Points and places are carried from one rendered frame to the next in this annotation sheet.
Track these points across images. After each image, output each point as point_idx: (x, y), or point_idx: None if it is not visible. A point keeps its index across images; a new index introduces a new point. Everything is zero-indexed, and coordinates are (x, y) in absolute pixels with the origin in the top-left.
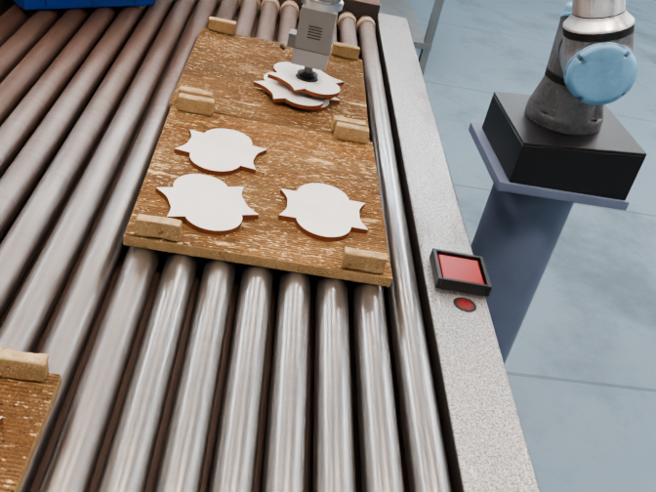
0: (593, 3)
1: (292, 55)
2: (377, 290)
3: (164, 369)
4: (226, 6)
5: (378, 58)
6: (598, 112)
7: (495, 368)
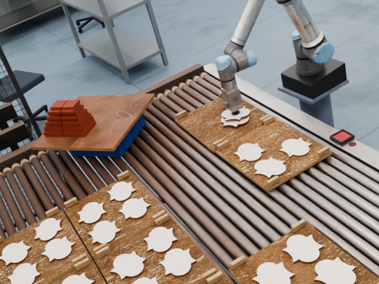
0: (310, 36)
1: (232, 110)
2: (331, 156)
3: (317, 207)
4: (162, 105)
5: None
6: None
7: (377, 153)
